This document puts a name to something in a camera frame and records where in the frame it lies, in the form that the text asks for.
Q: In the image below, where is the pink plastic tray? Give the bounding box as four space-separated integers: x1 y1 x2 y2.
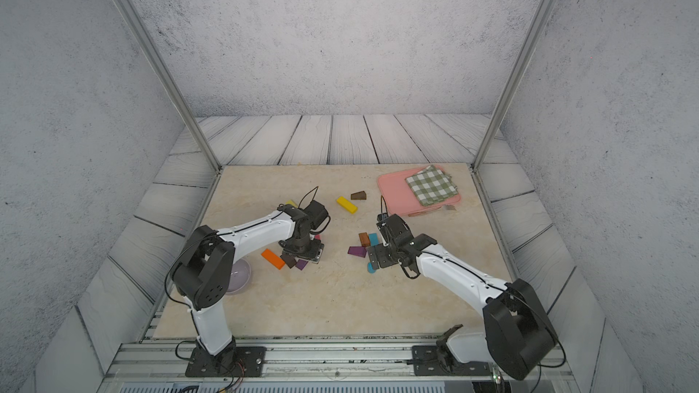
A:
377 165 462 217

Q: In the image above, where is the lilac ceramic bowl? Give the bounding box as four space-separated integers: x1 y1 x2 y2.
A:
226 259 252 295

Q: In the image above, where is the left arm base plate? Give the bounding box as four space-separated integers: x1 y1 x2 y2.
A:
185 345 267 378

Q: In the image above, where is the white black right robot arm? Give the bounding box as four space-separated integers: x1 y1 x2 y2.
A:
368 213 560 381

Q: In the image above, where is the orange rectangular block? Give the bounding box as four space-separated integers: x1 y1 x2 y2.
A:
261 249 286 270

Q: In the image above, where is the dark brown triangular block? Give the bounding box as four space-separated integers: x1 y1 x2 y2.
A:
351 190 367 200

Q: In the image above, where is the teal rectangular block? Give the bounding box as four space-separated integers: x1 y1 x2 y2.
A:
369 233 380 246

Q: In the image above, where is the yellow rectangular block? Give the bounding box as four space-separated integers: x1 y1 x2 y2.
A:
336 196 358 214

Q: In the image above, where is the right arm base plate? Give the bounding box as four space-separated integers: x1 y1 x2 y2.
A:
407 345 491 377

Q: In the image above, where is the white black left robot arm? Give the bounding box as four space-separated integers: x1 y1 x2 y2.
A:
167 200 331 358

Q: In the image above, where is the purple rectangular block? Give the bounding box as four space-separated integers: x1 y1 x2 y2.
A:
296 259 309 270

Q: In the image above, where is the reddish brown wooden wedge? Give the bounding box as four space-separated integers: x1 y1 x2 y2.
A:
359 232 371 247

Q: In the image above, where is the dark brown rectangular block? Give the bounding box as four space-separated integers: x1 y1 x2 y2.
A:
280 252 298 269

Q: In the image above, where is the green white checkered cloth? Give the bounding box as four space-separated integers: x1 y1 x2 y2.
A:
405 165 459 207

